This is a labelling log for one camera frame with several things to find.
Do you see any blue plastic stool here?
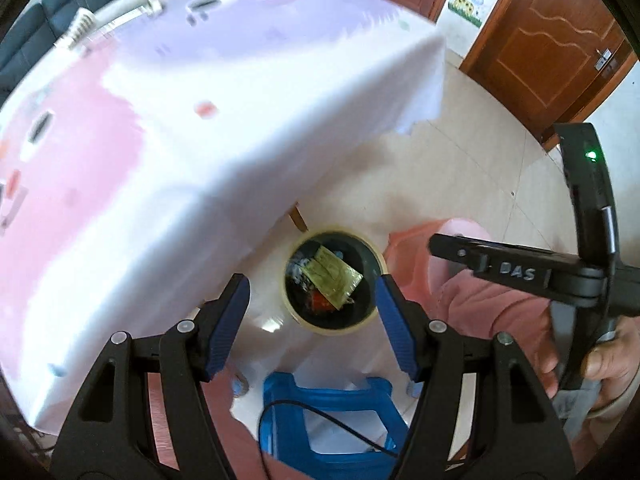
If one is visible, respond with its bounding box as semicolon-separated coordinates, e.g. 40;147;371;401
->
257;372;409;479

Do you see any person right hand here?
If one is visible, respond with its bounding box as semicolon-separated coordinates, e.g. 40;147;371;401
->
533;316;639;410

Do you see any pink plastic stool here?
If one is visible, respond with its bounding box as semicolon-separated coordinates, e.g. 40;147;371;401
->
384;218;491;322

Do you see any dark teal sofa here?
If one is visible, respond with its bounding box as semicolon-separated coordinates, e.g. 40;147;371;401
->
1;0;113;100

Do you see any brown wooden door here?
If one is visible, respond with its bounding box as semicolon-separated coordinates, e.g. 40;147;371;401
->
461;0;637;148

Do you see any grey checkered paper cup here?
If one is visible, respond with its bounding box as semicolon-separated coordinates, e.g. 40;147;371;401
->
54;8;98;49

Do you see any cartoon print tablecloth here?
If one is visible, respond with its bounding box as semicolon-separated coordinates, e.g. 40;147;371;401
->
1;0;446;434

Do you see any yellow-green snack bag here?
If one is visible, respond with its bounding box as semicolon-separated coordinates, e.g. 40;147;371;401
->
302;246;362;310

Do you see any wooden table leg frame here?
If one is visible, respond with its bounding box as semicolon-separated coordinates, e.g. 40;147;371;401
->
288;204;308;233

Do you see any round trash bin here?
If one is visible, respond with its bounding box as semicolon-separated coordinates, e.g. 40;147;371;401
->
281;228;387;336

